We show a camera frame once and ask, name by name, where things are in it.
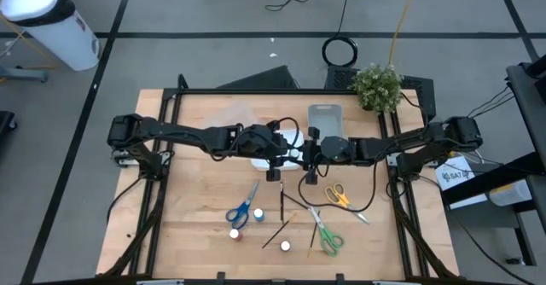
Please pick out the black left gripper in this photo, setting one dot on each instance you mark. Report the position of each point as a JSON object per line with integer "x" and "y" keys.
{"x": 260, "y": 142}

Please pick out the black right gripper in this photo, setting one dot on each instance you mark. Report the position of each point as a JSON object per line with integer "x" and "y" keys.
{"x": 328, "y": 152}

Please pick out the blue paint bottle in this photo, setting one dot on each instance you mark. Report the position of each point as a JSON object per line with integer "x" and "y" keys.
{"x": 258, "y": 214}

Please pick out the black paintbrush gold ferrule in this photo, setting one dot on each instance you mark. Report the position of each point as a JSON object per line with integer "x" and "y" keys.
{"x": 277, "y": 235}
{"x": 313, "y": 238}

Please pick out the red paint bottle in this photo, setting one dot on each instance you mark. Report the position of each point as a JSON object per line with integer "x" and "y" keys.
{"x": 235, "y": 234}

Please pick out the brown paint bottle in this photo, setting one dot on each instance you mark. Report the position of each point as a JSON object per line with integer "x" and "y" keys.
{"x": 285, "y": 246}

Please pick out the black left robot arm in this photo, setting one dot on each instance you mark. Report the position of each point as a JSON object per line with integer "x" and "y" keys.
{"x": 179, "y": 133}

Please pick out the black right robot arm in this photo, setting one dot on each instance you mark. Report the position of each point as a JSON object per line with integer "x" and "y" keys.
{"x": 409, "y": 142}

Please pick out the white plastic bin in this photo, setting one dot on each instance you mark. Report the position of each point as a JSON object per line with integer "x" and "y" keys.
{"x": 258, "y": 164}

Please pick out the grey plastic bin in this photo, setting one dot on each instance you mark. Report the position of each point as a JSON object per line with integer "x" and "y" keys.
{"x": 326, "y": 120}

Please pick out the thin black paintbrush silver ferrule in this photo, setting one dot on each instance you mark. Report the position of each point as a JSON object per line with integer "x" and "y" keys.
{"x": 296, "y": 201}

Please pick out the thick black paintbrush silver ferrule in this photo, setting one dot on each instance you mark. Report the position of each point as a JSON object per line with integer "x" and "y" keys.
{"x": 282, "y": 201}

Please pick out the black computer case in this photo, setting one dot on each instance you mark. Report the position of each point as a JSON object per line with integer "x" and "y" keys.
{"x": 264, "y": 80}

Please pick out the small potted green plant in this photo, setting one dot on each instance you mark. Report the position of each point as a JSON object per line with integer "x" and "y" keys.
{"x": 377, "y": 86}

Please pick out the white paper sheet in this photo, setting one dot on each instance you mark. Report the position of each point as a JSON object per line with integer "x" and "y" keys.
{"x": 456, "y": 178}

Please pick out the white plastic container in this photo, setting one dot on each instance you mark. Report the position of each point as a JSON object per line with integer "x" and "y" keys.
{"x": 509, "y": 193}

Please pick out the black cart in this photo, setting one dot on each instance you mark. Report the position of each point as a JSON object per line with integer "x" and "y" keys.
{"x": 526, "y": 101}

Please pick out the white trash can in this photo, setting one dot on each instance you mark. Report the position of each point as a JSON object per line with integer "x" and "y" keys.
{"x": 64, "y": 37}

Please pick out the grey metal stand base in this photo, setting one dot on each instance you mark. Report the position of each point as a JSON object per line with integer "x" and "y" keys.
{"x": 21, "y": 73}

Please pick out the black aluminium table frame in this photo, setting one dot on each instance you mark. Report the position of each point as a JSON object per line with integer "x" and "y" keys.
{"x": 277, "y": 91}

